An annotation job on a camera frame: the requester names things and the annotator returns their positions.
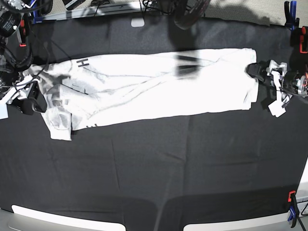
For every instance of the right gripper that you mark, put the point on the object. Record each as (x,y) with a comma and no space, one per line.
(18,93)

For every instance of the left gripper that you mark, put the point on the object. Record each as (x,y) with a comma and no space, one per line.
(268,72)

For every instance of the grey t-shirt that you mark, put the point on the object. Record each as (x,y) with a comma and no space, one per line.
(110,89)

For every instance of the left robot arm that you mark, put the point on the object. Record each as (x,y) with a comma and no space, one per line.
(291,82)

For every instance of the blue clamp top right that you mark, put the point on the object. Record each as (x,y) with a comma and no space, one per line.
(292,22)

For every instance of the orange clamp top right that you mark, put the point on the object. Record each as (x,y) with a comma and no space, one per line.
(303,45)

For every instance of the orange clamp top left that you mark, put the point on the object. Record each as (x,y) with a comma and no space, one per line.
(22,33)

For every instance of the black table cloth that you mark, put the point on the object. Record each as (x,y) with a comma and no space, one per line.
(165,173)

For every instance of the orange blue clamp bottom right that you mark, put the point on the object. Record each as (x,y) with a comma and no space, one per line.
(293,208)

